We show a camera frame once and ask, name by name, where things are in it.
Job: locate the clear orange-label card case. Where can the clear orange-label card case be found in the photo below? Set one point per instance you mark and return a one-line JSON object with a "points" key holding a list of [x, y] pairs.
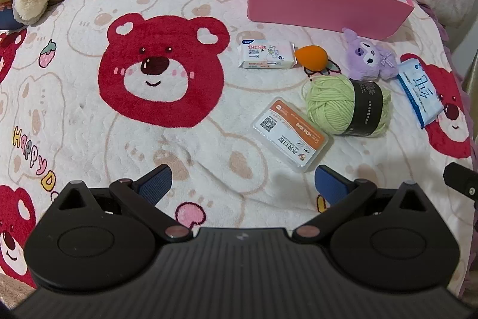
{"points": [[287, 134]]}

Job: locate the green yarn ball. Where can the green yarn ball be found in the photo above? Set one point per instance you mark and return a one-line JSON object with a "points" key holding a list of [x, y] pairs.
{"points": [[328, 106]]}

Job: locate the blue white wipes pack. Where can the blue white wipes pack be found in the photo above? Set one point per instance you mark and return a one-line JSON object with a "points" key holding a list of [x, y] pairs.
{"points": [[420, 91]]}

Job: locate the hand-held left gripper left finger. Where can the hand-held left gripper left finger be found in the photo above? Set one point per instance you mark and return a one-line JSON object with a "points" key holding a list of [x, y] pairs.
{"points": [[157, 184]]}

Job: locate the small white wipes pack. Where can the small white wipes pack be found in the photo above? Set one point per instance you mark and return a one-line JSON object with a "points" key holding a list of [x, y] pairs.
{"points": [[267, 55]]}

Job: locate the orange makeup sponge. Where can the orange makeup sponge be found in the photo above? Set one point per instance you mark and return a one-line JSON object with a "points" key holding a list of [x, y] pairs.
{"points": [[310, 58]]}

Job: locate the purple plush toy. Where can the purple plush toy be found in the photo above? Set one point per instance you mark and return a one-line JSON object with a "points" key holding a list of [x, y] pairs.
{"points": [[364, 55]]}

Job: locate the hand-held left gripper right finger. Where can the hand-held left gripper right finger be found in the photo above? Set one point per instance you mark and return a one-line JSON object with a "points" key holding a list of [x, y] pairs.
{"points": [[328, 184]]}

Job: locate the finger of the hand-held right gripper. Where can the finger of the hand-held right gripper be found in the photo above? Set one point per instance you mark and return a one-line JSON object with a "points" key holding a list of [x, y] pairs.
{"points": [[461, 181]]}

